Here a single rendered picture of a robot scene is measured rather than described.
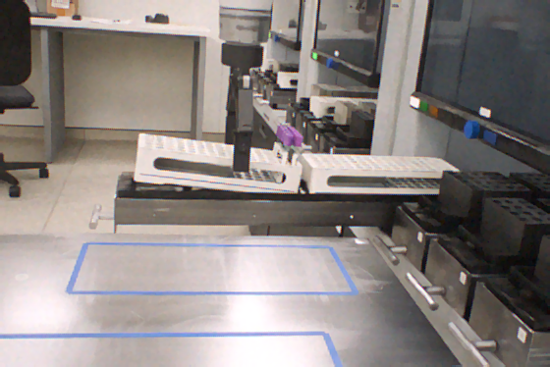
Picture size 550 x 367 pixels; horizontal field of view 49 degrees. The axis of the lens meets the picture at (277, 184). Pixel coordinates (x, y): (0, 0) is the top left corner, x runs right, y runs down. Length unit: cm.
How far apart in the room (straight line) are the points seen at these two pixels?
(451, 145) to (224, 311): 78
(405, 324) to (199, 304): 23
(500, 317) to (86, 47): 407
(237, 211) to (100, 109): 365
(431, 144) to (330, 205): 30
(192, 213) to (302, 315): 44
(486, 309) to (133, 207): 60
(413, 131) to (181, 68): 345
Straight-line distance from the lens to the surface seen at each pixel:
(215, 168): 118
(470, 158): 137
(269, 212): 110
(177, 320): 67
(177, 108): 467
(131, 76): 463
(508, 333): 84
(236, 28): 105
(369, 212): 115
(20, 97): 351
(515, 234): 95
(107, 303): 71
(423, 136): 131
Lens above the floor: 116
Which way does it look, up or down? 18 degrees down
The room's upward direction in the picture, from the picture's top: 5 degrees clockwise
